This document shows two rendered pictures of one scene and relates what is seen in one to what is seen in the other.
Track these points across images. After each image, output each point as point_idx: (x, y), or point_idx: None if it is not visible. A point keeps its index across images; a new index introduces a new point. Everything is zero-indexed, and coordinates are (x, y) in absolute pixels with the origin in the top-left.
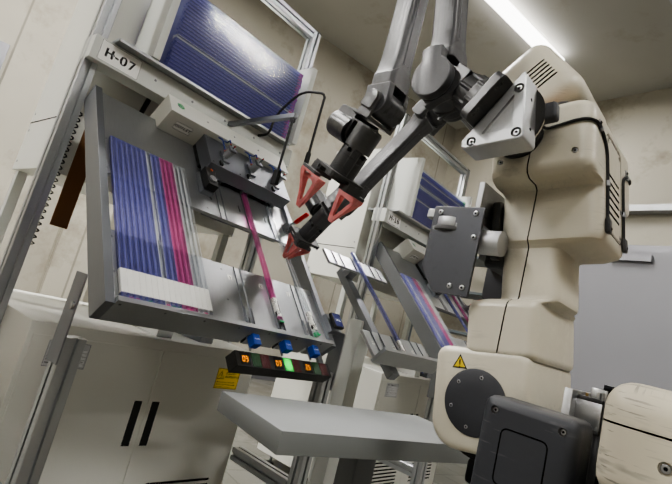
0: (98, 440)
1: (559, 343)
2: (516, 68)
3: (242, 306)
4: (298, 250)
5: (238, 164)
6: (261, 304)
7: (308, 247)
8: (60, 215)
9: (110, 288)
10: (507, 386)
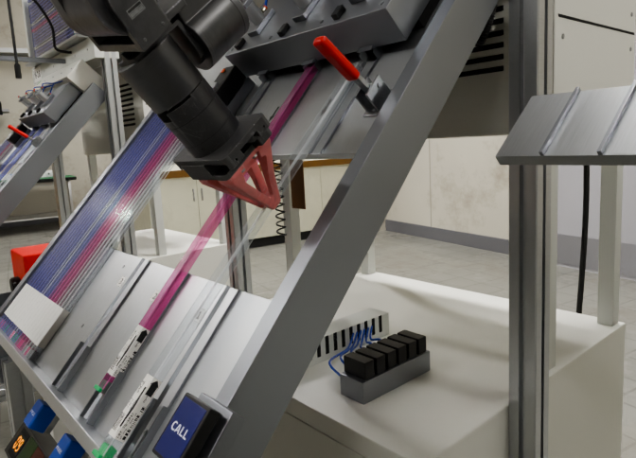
0: None
1: None
2: None
3: (86, 341)
4: (214, 186)
5: (289, 13)
6: (118, 340)
7: (206, 171)
8: (296, 194)
9: (0, 309)
10: None
